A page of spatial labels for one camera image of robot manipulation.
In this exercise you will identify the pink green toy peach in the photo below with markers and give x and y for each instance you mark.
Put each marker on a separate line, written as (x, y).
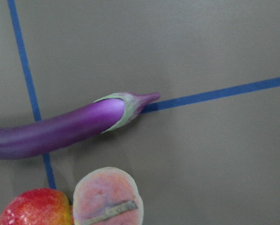
(103, 189)

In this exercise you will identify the purple toy eggplant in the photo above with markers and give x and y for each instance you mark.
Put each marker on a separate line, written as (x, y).
(103, 115)

